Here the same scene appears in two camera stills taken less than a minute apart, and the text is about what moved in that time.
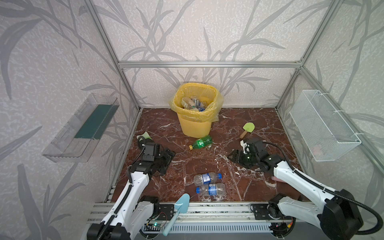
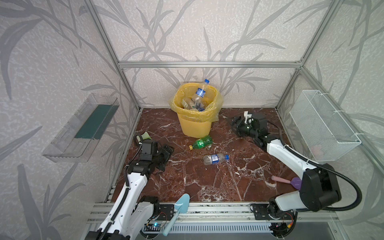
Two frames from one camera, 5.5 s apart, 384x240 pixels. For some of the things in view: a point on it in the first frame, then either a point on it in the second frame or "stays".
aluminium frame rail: (211, 64) stays
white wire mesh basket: (327, 135) stays
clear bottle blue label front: (214, 189) to (214, 159)
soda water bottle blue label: (199, 105) stays
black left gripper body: (163, 159) stays
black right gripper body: (241, 157) to (240, 126)
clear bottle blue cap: (203, 179) to (200, 94)
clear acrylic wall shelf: (77, 142) stays
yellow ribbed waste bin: (196, 103) stays
